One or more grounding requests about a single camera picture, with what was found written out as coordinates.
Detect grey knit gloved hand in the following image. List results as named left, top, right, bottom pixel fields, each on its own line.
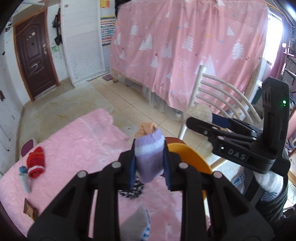
left=120, top=206, right=151, bottom=241

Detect white gloved right hand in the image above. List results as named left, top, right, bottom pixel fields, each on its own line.
left=254, top=171, right=285, bottom=202

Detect yellow round bin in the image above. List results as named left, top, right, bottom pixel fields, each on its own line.
left=164, top=136, right=213, bottom=200

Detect cream fluffy ball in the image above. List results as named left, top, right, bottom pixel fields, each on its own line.
left=183, top=103, right=213, bottom=123

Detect black hanging bags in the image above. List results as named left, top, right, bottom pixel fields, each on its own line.
left=52, top=8, right=62, bottom=46

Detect pink bed sheet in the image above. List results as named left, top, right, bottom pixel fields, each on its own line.
left=1, top=109, right=182, bottom=240

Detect small brown floor mat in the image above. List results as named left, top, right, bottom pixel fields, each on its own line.
left=102, top=74, right=113, bottom=81

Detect black dotted sheet patch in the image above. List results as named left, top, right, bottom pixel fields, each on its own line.
left=118, top=177, right=145, bottom=200

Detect white louvered wardrobe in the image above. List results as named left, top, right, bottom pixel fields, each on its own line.
left=61, top=0, right=115, bottom=86

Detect purple knit sock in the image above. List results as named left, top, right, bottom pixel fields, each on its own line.
left=134, top=128, right=165, bottom=183

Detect white metal chair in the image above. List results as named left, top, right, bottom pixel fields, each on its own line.
left=178, top=65, right=263, bottom=141

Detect red striped sock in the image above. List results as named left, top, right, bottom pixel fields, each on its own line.
left=27, top=147, right=45, bottom=179

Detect pink tree-print curtain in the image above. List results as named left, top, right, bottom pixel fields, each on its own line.
left=111, top=1, right=268, bottom=110

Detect colourful wall chart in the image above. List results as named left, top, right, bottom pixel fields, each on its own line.
left=100, top=15, right=116, bottom=46

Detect dark brown door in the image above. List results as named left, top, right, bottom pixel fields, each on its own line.
left=14, top=10, right=60, bottom=102

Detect blue knit sock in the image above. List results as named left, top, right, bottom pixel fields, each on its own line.
left=19, top=166, right=28, bottom=174

